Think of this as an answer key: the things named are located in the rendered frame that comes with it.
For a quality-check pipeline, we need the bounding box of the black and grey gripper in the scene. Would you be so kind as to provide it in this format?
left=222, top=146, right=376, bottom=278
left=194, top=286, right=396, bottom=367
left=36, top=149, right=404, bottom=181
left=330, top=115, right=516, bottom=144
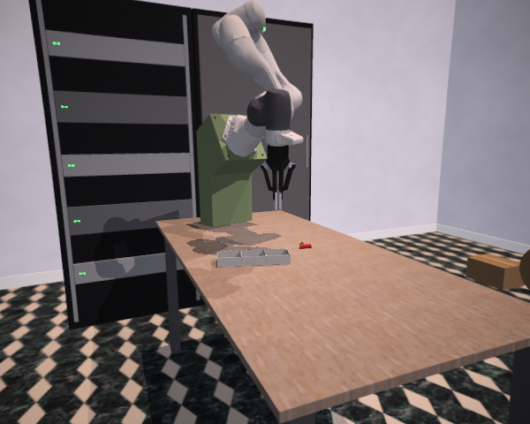
left=260, top=145, right=296, bottom=209

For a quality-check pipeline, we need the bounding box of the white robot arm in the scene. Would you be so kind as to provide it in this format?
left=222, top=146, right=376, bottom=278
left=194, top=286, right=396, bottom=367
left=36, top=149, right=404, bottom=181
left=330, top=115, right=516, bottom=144
left=212, top=0, right=303, bottom=157

